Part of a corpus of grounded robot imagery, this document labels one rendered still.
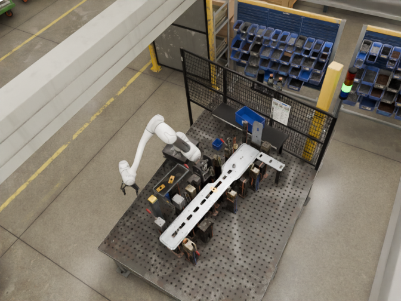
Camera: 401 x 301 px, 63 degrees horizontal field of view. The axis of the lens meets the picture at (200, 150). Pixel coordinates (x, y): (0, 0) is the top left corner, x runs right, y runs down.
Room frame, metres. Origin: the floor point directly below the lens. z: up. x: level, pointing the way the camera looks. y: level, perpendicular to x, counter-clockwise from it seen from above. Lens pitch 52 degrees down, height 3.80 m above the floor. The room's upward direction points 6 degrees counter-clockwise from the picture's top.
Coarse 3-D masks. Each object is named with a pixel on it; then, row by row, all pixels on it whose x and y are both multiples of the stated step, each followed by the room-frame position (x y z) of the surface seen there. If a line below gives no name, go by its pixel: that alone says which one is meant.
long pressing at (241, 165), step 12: (240, 156) 2.04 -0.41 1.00; (252, 156) 2.02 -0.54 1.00; (228, 168) 1.91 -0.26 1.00; (240, 168) 1.89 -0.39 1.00; (216, 180) 1.78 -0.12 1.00; (228, 180) 1.76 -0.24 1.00; (204, 192) 1.66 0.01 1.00; (192, 204) 1.54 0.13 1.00; (204, 204) 1.53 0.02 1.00; (180, 216) 1.43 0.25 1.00; (192, 216) 1.41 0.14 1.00; (168, 228) 1.32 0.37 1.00; (192, 228) 1.30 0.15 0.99; (168, 240) 1.21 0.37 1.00; (180, 240) 1.20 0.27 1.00
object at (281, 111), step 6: (276, 102) 2.37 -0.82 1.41; (282, 102) 2.33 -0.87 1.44; (270, 108) 2.41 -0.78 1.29; (276, 108) 2.37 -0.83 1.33; (282, 108) 2.32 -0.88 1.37; (288, 108) 2.28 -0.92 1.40; (270, 114) 2.41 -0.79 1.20; (276, 114) 2.36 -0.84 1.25; (282, 114) 2.31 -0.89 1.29; (288, 114) 2.27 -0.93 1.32; (276, 120) 2.35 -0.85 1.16; (282, 120) 2.30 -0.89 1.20; (288, 120) 2.26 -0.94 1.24
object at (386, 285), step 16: (304, 0) 0.71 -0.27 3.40; (320, 0) 0.69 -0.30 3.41; (336, 0) 0.69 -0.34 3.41; (352, 0) 0.68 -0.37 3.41; (368, 0) 0.67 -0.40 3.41; (384, 0) 0.66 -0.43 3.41; (400, 0) 0.64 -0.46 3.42; (384, 16) 0.61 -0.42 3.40; (400, 16) 0.60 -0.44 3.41; (400, 208) 0.23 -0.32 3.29; (400, 224) 0.20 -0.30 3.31; (400, 240) 0.17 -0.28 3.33; (400, 256) 0.14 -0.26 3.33; (384, 272) 0.14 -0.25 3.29; (400, 272) 0.12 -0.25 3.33; (384, 288) 0.11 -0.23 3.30; (400, 288) 0.10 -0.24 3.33
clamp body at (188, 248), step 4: (188, 240) 1.16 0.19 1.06; (184, 244) 1.13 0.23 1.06; (188, 244) 1.12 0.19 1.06; (192, 244) 1.13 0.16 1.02; (184, 248) 1.12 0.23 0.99; (188, 248) 1.09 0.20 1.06; (192, 248) 1.08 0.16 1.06; (196, 248) 1.11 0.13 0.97; (188, 252) 1.09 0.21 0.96; (192, 252) 1.07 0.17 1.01; (188, 256) 1.10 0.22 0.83; (192, 256) 1.09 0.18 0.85; (196, 256) 1.10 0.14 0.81; (188, 260) 1.11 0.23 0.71; (192, 260) 1.07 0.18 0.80; (196, 260) 1.10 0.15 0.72; (196, 264) 1.07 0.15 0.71
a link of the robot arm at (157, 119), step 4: (156, 116) 2.17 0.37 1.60; (160, 116) 2.17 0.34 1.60; (152, 120) 2.15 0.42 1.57; (156, 120) 2.14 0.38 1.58; (160, 120) 2.14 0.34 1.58; (148, 124) 2.14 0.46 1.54; (152, 124) 2.11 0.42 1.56; (156, 124) 2.09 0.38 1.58; (148, 128) 2.10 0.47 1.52; (152, 128) 2.08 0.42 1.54; (152, 132) 2.08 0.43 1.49
